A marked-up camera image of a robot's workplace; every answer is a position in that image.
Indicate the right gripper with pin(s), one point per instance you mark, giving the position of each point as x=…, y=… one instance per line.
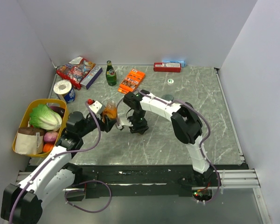
x=136, y=128

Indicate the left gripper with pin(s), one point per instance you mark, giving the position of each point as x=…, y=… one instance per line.
x=106, y=126

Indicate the orange juice bottle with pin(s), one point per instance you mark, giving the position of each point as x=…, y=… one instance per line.
x=110, y=111

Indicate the clear plastic bottle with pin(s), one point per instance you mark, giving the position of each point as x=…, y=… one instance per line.
x=168, y=97

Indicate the white green bottle cap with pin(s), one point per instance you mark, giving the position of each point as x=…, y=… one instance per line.
x=170, y=81

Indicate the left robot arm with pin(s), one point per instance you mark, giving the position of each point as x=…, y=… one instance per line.
x=24, y=203

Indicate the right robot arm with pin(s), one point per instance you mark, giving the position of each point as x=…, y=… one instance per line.
x=186, y=123

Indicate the green glass bottle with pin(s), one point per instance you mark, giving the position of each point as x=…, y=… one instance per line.
x=110, y=74

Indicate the dark purple eggplant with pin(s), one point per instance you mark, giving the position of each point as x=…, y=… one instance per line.
x=58, y=110

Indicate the red onion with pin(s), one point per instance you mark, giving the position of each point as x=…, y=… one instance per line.
x=50, y=137

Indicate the white purple box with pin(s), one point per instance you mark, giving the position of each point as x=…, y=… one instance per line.
x=91, y=77

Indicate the toilet paper roll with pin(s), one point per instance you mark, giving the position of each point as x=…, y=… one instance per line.
x=64, y=91

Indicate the plastic cabbage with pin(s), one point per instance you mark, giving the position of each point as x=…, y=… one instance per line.
x=44, y=117

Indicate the orange fruit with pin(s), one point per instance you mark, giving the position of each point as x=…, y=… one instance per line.
x=47, y=147

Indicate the orange snack box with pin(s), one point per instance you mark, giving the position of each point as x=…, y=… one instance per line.
x=131, y=82

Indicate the red snack bag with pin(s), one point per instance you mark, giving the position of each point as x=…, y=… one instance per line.
x=75, y=71

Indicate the yellow basket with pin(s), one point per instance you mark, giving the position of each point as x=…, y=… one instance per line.
x=26, y=117

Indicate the brown paper bag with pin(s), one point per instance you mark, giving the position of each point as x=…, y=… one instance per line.
x=29, y=140

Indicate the red flat box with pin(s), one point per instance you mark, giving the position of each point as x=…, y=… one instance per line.
x=167, y=67

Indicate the blue flat box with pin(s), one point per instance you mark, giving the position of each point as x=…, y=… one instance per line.
x=182, y=62

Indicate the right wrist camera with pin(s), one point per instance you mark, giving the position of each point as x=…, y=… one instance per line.
x=123, y=122

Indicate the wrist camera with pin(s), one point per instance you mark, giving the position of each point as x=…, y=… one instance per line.
x=123, y=122
x=95, y=106

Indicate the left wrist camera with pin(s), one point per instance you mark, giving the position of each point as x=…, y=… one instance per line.
x=95, y=106

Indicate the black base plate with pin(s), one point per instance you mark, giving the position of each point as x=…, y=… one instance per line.
x=140, y=180

